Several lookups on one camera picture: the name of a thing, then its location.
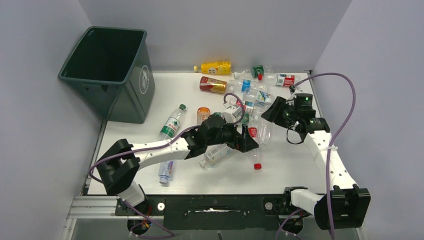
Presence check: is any green label tea bottle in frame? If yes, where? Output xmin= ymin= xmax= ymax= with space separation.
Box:
xmin=213 ymin=112 xmax=250 ymax=125

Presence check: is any red gold tea bottle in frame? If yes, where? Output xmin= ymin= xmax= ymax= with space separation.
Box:
xmin=199 ymin=76 xmax=228 ymax=94

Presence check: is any crushed bottle blue green label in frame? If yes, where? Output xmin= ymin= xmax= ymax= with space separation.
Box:
xmin=243 ymin=89 xmax=275 ymax=108

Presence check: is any aluminium frame rail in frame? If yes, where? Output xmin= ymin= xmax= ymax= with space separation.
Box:
xmin=60 ymin=195 xmax=118 ymax=240

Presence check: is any orange drink bottle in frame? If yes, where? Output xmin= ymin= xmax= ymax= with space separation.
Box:
xmin=196 ymin=107 xmax=211 ymax=125

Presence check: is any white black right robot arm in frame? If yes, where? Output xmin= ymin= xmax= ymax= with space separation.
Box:
xmin=261 ymin=93 xmax=371 ymax=230

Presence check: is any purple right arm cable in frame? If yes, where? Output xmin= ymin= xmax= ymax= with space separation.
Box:
xmin=274 ymin=72 xmax=357 ymax=240

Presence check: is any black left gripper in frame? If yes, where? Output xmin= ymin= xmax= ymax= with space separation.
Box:
xmin=206 ymin=117 xmax=258 ymax=152

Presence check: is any purple label Ganten bottle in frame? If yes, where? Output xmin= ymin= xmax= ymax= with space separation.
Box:
xmin=158 ymin=160 xmax=174 ymax=185

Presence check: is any clear bottle green label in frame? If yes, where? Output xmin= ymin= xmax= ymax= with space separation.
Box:
xmin=232 ymin=64 xmax=274 ymax=79

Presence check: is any clear bottle red cap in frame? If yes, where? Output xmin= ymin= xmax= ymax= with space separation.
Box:
xmin=247 ymin=115 xmax=272 ymax=171

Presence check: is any clear bottle blue label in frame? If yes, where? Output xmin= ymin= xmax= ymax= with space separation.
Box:
xmin=227 ymin=79 xmax=269 ymax=93

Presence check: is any green cap water bottle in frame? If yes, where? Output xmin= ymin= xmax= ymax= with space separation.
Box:
xmin=157 ymin=104 xmax=186 ymax=141

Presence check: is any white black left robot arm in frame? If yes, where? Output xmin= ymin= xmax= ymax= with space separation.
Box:
xmin=92 ymin=115 xmax=259 ymax=207

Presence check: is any dark green plastic bin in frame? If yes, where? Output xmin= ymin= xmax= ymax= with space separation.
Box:
xmin=58 ymin=26 xmax=156 ymax=124

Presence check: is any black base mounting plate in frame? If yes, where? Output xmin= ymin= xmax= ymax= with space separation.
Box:
xmin=114 ymin=192 xmax=297 ymax=231

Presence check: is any clear bottle red white label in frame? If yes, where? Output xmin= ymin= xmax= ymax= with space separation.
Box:
xmin=229 ymin=98 xmax=266 ymax=116

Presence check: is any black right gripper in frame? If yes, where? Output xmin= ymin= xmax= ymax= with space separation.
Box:
xmin=262 ymin=97 xmax=299 ymax=129

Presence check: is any yellow juice bottle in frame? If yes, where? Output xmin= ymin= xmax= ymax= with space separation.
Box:
xmin=193 ymin=61 xmax=232 ymax=75

